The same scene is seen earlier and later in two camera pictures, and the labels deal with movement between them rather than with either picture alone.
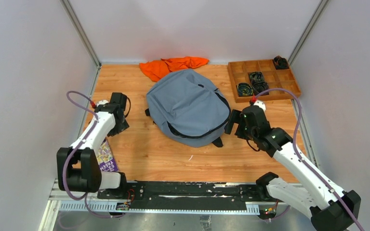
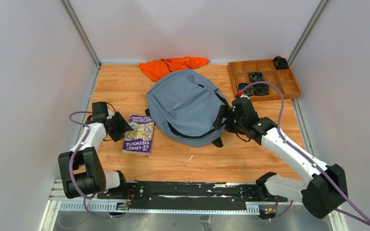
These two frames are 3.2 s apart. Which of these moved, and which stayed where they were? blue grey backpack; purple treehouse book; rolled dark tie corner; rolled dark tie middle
Moved: purple treehouse book
Stayed: rolled dark tie middle; rolled dark tie corner; blue grey backpack
